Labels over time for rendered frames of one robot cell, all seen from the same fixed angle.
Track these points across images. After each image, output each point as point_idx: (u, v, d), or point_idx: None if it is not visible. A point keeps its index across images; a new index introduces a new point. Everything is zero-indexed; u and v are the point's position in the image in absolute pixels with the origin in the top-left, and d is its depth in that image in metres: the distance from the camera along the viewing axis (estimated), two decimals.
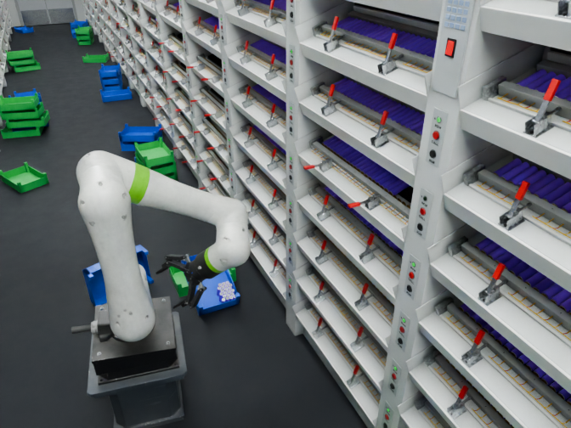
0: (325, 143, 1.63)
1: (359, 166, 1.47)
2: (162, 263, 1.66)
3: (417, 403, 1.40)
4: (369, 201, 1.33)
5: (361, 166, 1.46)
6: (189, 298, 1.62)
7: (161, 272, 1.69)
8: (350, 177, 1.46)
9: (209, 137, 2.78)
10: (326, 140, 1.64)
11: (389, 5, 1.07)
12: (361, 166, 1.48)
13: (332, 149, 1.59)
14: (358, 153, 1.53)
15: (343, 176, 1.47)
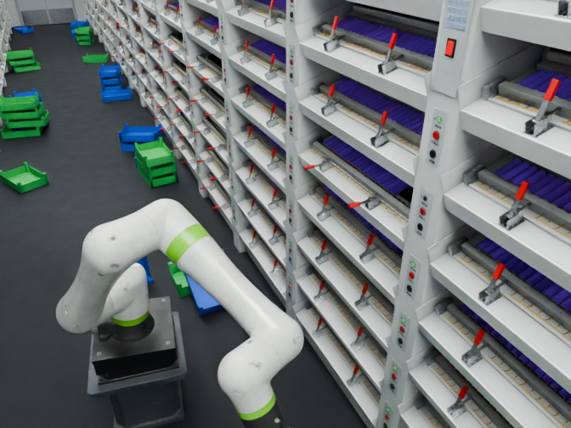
0: (325, 143, 1.63)
1: (359, 166, 1.47)
2: None
3: (417, 403, 1.40)
4: (369, 201, 1.33)
5: (361, 166, 1.46)
6: None
7: None
8: (350, 177, 1.46)
9: (209, 137, 2.78)
10: (326, 140, 1.64)
11: (389, 5, 1.07)
12: (361, 166, 1.48)
13: (332, 149, 1.59)
14: (358, 153, 1.53)
15: (343, 176, 1.47)
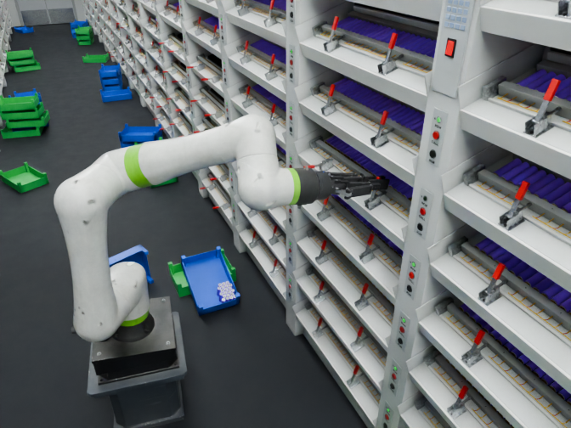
0: (329, 142, 1.63)
1: (364, 164, 1.48)
2: (378, 185, 1.28)
3: (417, 403, 1.40)
4: (370, 199, 1.33)
5: (365, 164, 1.46)
6: (353, 177, 1.29)
7: (384, 184, 1.32)
8: None
9: None
10: (330, 138, 1.64)
11: (389, 5, 1.07)
12: (365, 163, 1.48)
13: (336, 148, 1.59)
14: None
15: (347, 173, 1.48)
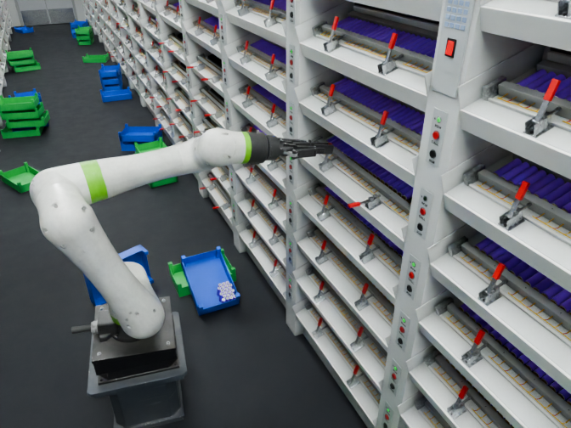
0: (330, 141, 1.64)
1: (364, 164, 1.48)
2: (323, 149, 1.48)
3: (417, 403, 1.40)
4: (369, 201, 1.33)
5: (365, 164, 1.46)
6: (302, 142, 1.49)
7: (330, 149, 1.51)
8: (350, 177, 1.46)
9: None
10: (330, 137, 1.64)
11: (389, 5, 1.07)
12: (365, 163, 1.48)
13: (336, 147, 1.59)
14: None
15: (347, 172, 1.48)
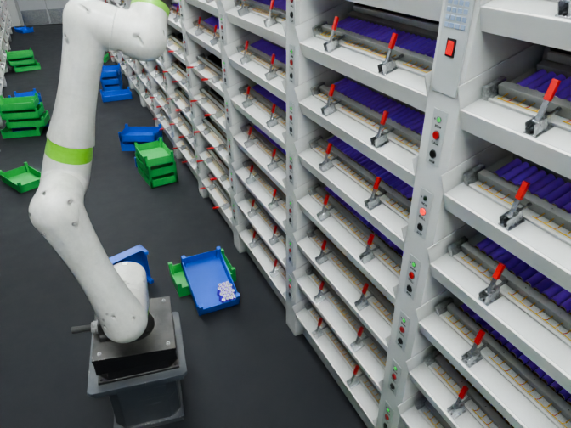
0: (330, 142, 1.63)
1: (364, 164, 1.48)
2: None
3: (417, 403, 1.40)
4: (370, 199, 1.33)
5: (365, 164, 1.46)
6: None
7: None
8: (350, 177, 1.46)
9: (209, 137, 2.78)
10: (330, 138, 1.64)
11: (389, 5, 1.07)
12: (365, 163, 1.48)
13: (336, 148, 1.59)
14: None
15: (348, 172, 1.48)
